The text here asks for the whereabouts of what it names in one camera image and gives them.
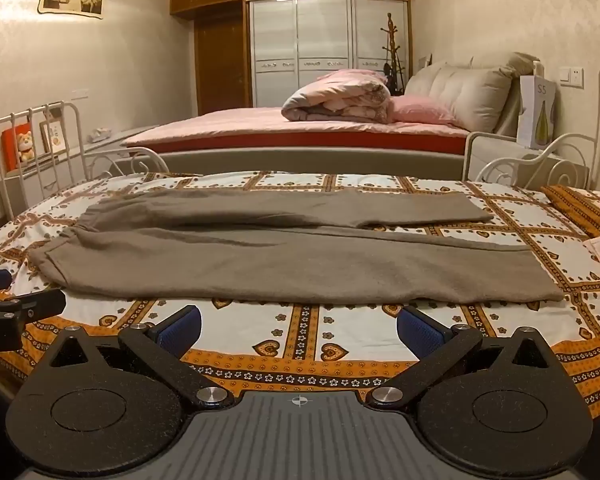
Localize brown wooden door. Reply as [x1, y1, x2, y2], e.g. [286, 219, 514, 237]
[194, 2, 253, 116]

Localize white nightstand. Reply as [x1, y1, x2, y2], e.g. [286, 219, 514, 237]
[467, 132, 591, 186]

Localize grey-brown pants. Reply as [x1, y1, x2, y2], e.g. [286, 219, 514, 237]
[27, 187, 566, 306]

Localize orange patterned pillow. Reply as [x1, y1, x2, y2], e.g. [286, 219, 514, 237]
[540, 184, 600, 238]

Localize white low cabinet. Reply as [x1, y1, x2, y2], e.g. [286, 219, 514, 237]
[0, 125, 161, 211]

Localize folded pink quilt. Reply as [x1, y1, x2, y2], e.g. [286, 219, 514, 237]
[281, 70, 393, 123]

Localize heart patterned bed sheet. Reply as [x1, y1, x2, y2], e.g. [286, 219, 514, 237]
[0, 170, 600, 418]

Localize grey bed base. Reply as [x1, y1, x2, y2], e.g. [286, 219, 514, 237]
[107, 147, 466, 181]

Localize white and wooden wardrobe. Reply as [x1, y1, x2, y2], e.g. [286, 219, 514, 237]
[170, 0, 411, 108]

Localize beige padded headboard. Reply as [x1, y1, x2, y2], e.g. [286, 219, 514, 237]
[402, 52, 541, 133]

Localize wooden coat rack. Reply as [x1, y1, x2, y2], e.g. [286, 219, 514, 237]
[378, 12, 406, 93]

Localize small picture frame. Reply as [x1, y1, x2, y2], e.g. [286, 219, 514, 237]
[40, 119, 68, 156]

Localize white box with bottle print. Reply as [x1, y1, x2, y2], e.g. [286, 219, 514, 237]
[517, 75, 557, 150]

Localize pink bed sheet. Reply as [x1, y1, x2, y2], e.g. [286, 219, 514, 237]
[120, 105, 473, 156]

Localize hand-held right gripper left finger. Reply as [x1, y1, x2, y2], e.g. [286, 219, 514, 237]
[49, 305, 235, 409]

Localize orange box with bear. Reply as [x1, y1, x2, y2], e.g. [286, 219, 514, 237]
[1, 122, 38, 171]

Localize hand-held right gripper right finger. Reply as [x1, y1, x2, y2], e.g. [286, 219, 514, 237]
[366, 306, 553, 409]

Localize pink pillow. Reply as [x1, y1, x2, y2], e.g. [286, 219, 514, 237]
[387, 94, 468, 127]

